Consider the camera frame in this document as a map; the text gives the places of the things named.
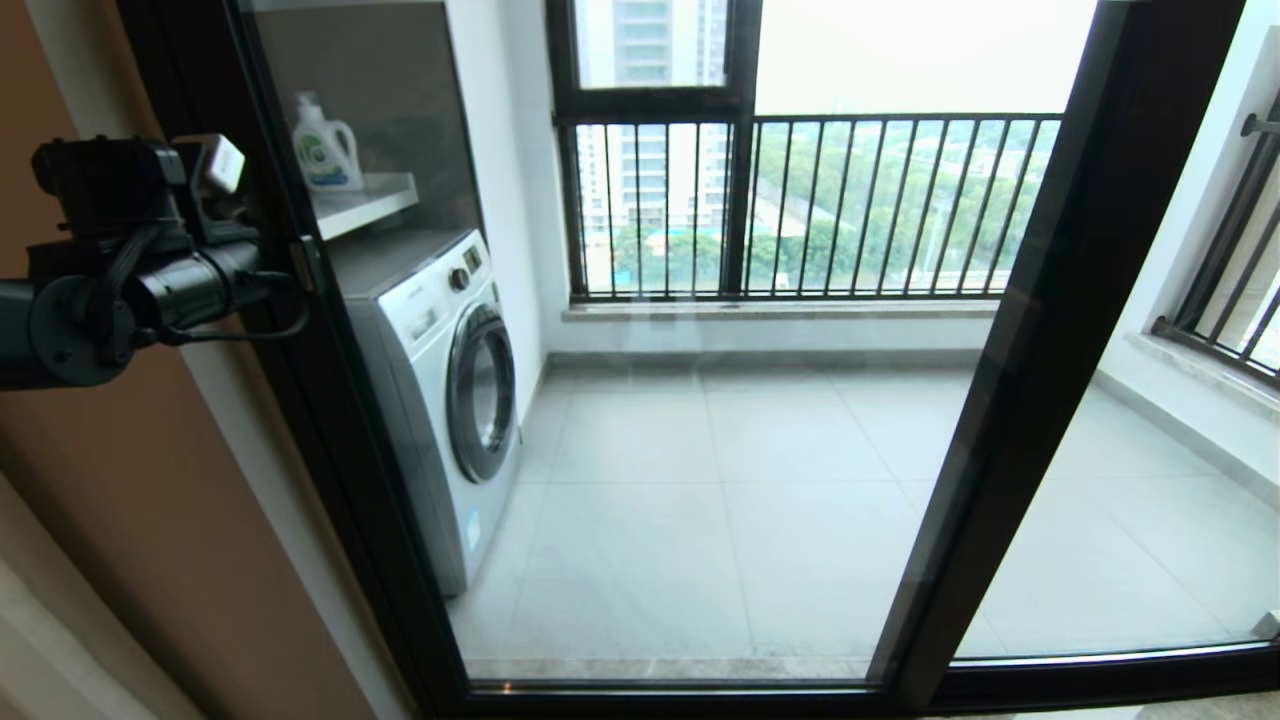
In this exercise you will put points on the black outer door frame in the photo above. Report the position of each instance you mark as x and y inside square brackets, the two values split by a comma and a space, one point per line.
[165, 100]

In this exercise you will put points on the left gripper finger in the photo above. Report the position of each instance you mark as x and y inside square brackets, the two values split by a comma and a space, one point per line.
[310, 280]
[306, 250]

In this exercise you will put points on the short stone window sill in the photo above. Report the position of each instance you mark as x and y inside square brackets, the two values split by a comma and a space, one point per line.
[1200, 368]

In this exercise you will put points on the silver front-loading washing machine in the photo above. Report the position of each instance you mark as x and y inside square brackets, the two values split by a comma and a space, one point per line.
[420, 420]

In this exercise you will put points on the distant high-rise building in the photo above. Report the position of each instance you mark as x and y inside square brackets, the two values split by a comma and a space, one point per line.
[645, 40]

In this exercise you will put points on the long black metal window railing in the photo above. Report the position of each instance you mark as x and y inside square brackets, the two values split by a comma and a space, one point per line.
[900, 118]

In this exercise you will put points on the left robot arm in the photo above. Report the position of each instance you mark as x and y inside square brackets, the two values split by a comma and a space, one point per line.
[60, 340]

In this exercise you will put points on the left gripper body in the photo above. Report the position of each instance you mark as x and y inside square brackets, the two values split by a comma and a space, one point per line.
[200, 280]

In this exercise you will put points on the short black metal window railing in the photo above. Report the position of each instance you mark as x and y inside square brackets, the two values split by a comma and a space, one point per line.
[1215, 350]

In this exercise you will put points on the long stone window sill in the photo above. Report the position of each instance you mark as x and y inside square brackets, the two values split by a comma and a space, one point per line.
[780, 310]

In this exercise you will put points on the white wall shelf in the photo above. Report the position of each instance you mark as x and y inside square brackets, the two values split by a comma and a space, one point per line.
[360, 205]

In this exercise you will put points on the black window frame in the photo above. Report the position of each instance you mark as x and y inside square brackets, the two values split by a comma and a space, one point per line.
[650, 100]

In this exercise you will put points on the white detergent bottle green label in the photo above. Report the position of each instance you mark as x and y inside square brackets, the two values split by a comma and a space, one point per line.
[325, 150]

